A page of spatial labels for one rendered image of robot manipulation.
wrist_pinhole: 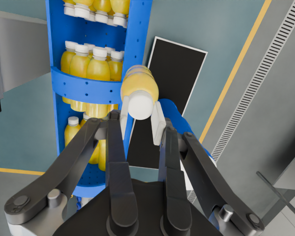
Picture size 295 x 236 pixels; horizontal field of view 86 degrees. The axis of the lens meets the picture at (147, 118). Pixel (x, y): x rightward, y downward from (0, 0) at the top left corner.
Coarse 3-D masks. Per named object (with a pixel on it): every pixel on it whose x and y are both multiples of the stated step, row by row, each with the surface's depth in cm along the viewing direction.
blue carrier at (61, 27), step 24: (48, 0) 41; (144, 0) 40; (48, 24) 43; (72, 24) 54; (96, 24) 59; (144, 24) 44; (120, 48) 63; (144, 48) 50; (72, 96) 44; (96, 96) 44; (120, 96) 47; (96, 168) 75; (96, 192) 61
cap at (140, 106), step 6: (132, 96) 23; (138, 96) 22; (144, 96) 22; (132, 102) 22; (138, 102) 23; (144, 102) 23; (150, 102) 23; (132, 108) 23; (138, 108) 23; (144, 108) 23; (150, 108) 23; (132, 114) 23; (138, 114) 23; (144, 114) 23; (150, 114) 24
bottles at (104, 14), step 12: (72, 0) 45; (96, 0) 45; (108, 0) 46; (72, 12) 47; (96, 12) 48; (108, 12) 49; (108, 24) 55; (72, 48) 51; (108, 48) 58; (108, 60) 59; (72, 120) 62; (84, 120) 70; (72, 132) 63; (96, 156) 70
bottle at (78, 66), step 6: (78, 54) 47; (84, 54) 47; (72, 60) 48; (78, 60) 47; (84, 60) 48; (72, 66) 48; (78, 66) 47; (84, 66) 48; (72, 72) 48; (78, 72) 48; (84, 72) 48; (72, 102) 53; (78, 102) 52; (72, 108) 54; (78, 108) 53; (84, 108) 54
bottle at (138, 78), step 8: (128, 72) 34; (136, 72) 30; (144, 72) 31; (128, 80) 27; (136, 80) 26; (144, 80) 26; (152, 80) 28; (128, 88) 25; (136, 88) 25; (144, 88) 25; (152, 88) 26; (152, 96) 26
